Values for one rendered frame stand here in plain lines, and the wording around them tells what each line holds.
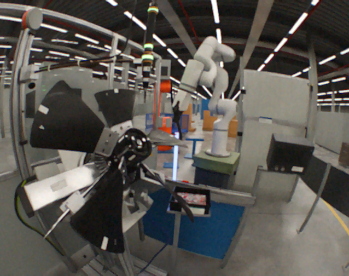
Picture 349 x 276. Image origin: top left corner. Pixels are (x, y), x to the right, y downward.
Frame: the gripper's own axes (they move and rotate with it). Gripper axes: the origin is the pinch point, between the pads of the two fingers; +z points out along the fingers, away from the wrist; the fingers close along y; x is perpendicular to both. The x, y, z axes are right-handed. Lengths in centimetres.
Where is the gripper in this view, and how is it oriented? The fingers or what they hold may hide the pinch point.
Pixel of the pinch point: (176, 119)
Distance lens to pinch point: 79.2
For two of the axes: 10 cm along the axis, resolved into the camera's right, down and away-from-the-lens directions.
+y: -4.2, 1.6, -8.9
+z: -3.2, 9.0, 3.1
